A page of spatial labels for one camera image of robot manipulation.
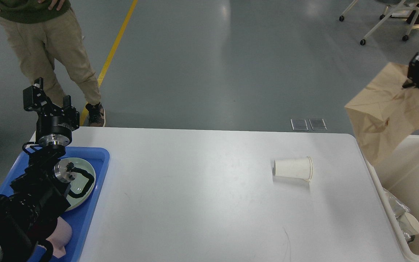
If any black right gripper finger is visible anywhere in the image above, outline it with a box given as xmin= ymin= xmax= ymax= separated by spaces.
xmin=402 ymin=52 xmax=419 ymax=88

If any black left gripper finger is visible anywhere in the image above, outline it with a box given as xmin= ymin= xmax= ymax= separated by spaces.
xmin=61 ymin=95 xmax=80 ymax=131
xmin=22 ymin=77 xmax=63 ymax=117

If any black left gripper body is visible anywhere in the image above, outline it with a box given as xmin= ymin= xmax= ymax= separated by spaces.
xmin=36 ymin=116 xmax=72 ymax=146

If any brown paper bag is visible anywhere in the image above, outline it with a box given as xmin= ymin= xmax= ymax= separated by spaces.
xmin=345 ymin=62 xmax=419 ymax=165

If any mint green plate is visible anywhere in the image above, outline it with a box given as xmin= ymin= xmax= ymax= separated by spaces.
xmin=60 ymin=158 xmax=96 ymax=212

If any pink mug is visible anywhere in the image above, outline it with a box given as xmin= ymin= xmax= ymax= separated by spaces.
xmin=38 ymin=217 xmax=72 ymax=262

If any white paper cup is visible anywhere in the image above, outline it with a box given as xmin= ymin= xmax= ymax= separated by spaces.
xmin=273 ymin=156 xmax=313 ymax=182

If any aluminium foil tray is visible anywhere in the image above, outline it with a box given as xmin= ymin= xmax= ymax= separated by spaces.
xmin=382 ymin=188 xmax=412 ymax=219

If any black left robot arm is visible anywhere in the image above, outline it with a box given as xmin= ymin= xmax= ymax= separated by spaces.
xmin=0 ymin=78 xmax=94 ymax=262

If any person in khaki trousers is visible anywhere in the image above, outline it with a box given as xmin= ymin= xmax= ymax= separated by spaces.
xmin=0 ymin=0 xmax=106 ymax=127

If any white chair base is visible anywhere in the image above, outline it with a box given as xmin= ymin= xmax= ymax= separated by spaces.
xmin=336 ymin=0 xmax=419 ymax=46

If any blue plastic tray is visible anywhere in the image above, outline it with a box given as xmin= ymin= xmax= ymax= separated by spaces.
xmin=0 ymin=146 xmax=109 ymax=262

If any beige plastic bin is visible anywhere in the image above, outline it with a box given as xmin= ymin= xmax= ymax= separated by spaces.
xmin=366 ymin=135 xmax=419 ymax=262

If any clear floor marker plate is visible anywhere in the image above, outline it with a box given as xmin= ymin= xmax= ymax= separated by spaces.
xmin=290 ymin=118 xmax=309 ymax=131

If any paper cup in bin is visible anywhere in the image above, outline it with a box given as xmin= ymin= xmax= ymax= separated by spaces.
xmin=397 ymin=212 xmax=419 ymax=235

